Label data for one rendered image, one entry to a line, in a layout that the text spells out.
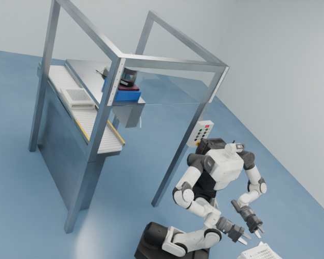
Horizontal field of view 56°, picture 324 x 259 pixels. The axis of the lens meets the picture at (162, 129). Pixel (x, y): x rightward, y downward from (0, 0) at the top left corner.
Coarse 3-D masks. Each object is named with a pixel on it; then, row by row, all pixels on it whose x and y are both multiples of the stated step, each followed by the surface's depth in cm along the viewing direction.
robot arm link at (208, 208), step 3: (204, 207) 192; (207, 207) 192; (210, 207) 192; (213, 207) 197; (204, 210) 190; (207, 210) 190; (210, 210) 191; (213, 210) 191; (216, 210) 192; (204, 213) 190; (216, 213) 192; (219, 213) 193; (201, 216) 191
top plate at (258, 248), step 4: (264, 244) 201; (252, 248) 195; (256, 248) 196; (260, 248) 197; (264, 248) 198; (268, 248) 200; (244, 252) 189; (248, 252) 191; (252, 252) 192; (256, 252) 193; (264, 252) 195; (272, 252) 198; (244, 256) 187; (248, 256) 188; (268, 256) 194; (276, 256) 196
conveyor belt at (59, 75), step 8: (56, 72) 305; (64, 72) 311; (56, 80) 293; (64, 80) 299; (72, 80) 304; (80, 112) 264; (88, 112) 269; (96, 112) 273; (80, 120) 255; (88, 120) 259; (88, 128) 250; (88, 136) 241; (104, 136) 249; (112, 136) 252; (104, 144) 240; (112, 144) 244; (120, 144) 247; (104, 152) 237
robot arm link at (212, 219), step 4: (212, 212) 194; (208, 216) 195; (212, 216) 193; (216, 216) 193; (220, 216) 195; (204, 220) 197; (208, 220) 193; (212, 220) 193; (216, 220) 192; (220, 220) 192; (224, 220) 191; (204, 224) 194; (208, 224) 193; (212, 224) 192; (216, 224) 193; (220, 224) 190; (220, 228) 191
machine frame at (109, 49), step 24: (48, 24) 260; (168, 24) 287; (48, 48) 269; (144, 48) 327; (192, 48) 266; (48, 72) 283; (96, 120) 206; (192, 120) 272; (96, 144) 215; (168, 168) 303; (72, 216) 254
